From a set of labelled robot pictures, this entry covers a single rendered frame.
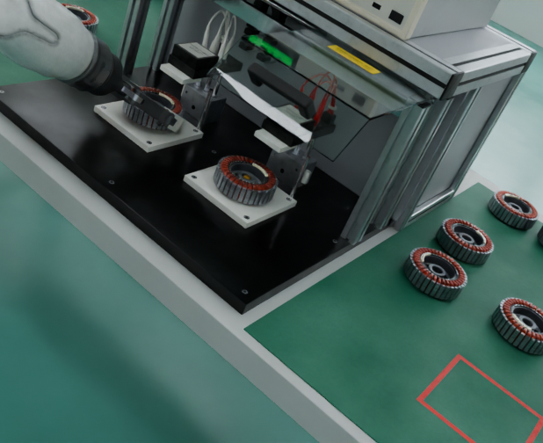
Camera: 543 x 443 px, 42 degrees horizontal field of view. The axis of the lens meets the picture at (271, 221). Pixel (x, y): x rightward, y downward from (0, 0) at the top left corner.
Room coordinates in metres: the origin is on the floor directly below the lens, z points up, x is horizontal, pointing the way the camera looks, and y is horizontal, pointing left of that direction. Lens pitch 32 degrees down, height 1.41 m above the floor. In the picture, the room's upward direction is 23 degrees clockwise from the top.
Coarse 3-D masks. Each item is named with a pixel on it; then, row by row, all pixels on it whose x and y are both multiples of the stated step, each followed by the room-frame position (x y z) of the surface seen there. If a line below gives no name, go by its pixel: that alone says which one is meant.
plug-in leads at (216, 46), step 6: (222, 12) 1.34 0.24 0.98; (228, 12) 1.35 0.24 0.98; (228, 18) 1.35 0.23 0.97; (222, 24) 1.31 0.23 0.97; (228, 24) 1.35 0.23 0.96; (228, 30) 1.31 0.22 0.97; (234, 30) 1.32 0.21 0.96; (204, 36) 1.32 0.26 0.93; (216, 36) 1.30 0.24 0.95; (222, 36) 1.36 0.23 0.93; (234, 36) 1.32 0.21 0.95; (204, 42) 1.31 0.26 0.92; (216, 42) 1.30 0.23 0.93; (222, 42) 1.30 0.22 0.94; (228, 42) 1.32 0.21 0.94; (210, 48) 1.30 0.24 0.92; (216, 48) 1.33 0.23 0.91; (222, 48) 1.30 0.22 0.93; (228, 48) 1.32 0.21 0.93; (216, 54) 1.33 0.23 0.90; (222, 54) 1.30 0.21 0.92
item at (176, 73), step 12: (180, 48) 1.24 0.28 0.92; (192, 48) 1.26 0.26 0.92; (204, 48) 1.28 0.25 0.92; (168, 60) 1.25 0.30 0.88; (180, 60) 1.24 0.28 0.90; (192, 60) 1.22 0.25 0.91; (204, 60) 1.24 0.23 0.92; (216, 60) 1.27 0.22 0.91; (168, 72) 1.22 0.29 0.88; (180, 72) 1.23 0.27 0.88; (192, 72) 1.22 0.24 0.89; (204, 72) 1.24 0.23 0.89; (216, 84) 1.31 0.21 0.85
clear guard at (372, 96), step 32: (288, 32) 1.12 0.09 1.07; (320, 32) 1.19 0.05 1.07; (224, 64) 0.98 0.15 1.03; (288, 64) 0.98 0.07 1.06; (320, 64) 1.03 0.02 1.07; (352, 64) 1.10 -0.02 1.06; (256, 96) 0.94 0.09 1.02; (320, 96) 0.94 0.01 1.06; (352, 96) 0.96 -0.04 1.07; (384, 96) 1.02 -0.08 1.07; (416, 96) 1.08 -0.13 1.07; (288, 128) 0.90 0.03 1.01; (320, 128) 0.90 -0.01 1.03; (352, 128) 0.90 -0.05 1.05
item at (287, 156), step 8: (272, 152) 1.21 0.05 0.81; (288, 152) 1.21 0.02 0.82; (304, 152) 1.24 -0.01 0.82; (272, 160) 1.21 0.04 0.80; (280, 160) 1.20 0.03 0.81; (288, 160) 1.19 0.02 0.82; (296, 160) 1.19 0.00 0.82; (304, 160) 1.20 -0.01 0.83; (312, 160) 1.22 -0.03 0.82; (272, 168) 1.21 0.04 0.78; (280, 168) 1.20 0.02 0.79; (288, 168) 1.19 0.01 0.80; (296, 168) 1.19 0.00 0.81; (312, 168) 1.22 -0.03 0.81; (280, 176) 1.20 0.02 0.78; (288, 176) 1.19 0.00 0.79; (296, 176) 1.18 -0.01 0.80; (288, 184) 1.19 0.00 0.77
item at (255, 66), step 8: (256, 64) 0.94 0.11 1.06; (248, 72) 0.93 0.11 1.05; (256, 72) 0.93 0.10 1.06; (264, 72) 0.93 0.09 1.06; (256, 80) 0.93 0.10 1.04; (264, 80) 0.92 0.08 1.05; (272, 80) 0.92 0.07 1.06; (280, 80) 0.92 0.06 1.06; (272, 88) 0.91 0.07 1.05; (280, 88) 0.91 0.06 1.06; (288, 88) 0.91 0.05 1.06; (288, 96) 0.90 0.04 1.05; (296, 96) 0.90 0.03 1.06; (304, 96) 0.90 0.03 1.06; (296, 104) 0.89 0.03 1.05; (304, 104) 0.89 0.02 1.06; (312, 104) 0.90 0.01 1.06; (304, 112) 0.89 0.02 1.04; (312, 112) 0.90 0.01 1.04
